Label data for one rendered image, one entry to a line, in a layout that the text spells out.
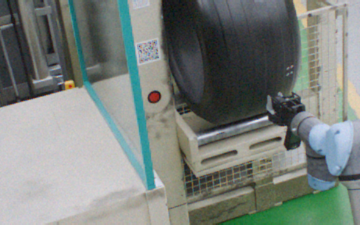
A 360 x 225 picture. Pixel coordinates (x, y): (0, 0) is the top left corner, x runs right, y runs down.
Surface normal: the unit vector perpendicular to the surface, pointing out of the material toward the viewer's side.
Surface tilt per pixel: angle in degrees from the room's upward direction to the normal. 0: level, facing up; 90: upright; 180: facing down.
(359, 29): 0
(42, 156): 0
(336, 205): 0
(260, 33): 69
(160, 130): 90
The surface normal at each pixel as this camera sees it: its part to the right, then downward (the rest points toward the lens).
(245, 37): 0.30, 0.11
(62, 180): -0.11, -0.86
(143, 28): 0.36, 0.44
